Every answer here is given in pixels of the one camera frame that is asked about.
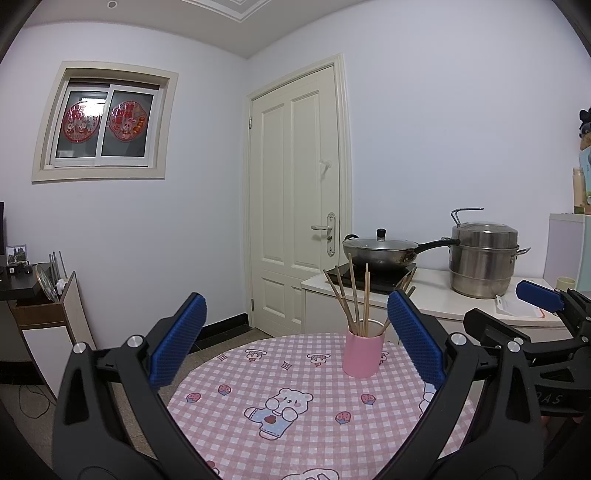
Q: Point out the grey metal rods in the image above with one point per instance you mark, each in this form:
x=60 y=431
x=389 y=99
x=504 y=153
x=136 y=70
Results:
x=60 y=265

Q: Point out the pink cup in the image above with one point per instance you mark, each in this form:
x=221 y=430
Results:
x=362 y=357

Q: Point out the cream framed window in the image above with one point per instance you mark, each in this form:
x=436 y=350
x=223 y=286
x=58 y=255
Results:
x=124 y=147

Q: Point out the white paper sheet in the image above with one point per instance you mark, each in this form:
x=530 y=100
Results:
x=515 y=307

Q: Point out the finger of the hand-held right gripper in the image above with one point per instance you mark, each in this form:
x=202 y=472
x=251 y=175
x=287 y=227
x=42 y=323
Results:
x=540 y=296
x=485 y=327

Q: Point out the cream mug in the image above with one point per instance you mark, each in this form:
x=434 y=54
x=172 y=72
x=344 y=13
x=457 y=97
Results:
x=565 y=284

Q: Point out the black monitor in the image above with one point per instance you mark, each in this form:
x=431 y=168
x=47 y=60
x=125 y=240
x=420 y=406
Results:
x=1 y=226

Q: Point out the white door hook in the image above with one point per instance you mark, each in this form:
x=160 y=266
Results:
x=326 y=166

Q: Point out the white counter cabinet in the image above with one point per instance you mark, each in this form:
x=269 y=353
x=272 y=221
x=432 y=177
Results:
x=434 y=295

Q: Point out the standing glass pot lid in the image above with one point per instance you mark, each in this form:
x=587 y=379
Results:
x=46 y=284

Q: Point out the white refrigerator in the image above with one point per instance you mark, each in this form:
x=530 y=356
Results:
x=570 y=244

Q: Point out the dark plush toy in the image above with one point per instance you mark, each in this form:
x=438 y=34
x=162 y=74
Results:
x=585 y=121

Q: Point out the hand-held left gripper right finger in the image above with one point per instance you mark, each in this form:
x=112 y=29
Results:
x=418 y=341

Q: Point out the red paper window decoration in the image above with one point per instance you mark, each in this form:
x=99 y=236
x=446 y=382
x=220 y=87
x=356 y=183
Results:
x=127 y=121
x=81 y=123

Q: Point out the stainless steel steamer pot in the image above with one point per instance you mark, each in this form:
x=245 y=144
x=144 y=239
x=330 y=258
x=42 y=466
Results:
x=482 y=265

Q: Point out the white panel door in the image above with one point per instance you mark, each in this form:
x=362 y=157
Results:
x=304 y=184

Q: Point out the black induction cooker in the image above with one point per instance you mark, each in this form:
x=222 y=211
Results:
x=383 y=282

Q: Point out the small white figurine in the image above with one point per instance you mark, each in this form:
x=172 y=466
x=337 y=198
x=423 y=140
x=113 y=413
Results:
x=60 y=286

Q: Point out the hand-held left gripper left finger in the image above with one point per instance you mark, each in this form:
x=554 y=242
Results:
x=178 y=344

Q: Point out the light blue box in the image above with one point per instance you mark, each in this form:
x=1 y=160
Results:
x=588 y=170

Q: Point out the beige bottle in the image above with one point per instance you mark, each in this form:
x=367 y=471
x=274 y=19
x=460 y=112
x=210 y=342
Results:
x=578 y=184

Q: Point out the glass wok lid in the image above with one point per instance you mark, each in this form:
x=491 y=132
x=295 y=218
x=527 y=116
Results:
x=378 y=244

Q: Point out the small photo frame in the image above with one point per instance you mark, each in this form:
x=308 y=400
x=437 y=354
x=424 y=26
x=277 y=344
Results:
x=16 y=254

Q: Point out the bunch of bamboo chopsticks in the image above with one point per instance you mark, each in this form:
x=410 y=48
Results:
x=366 y=295

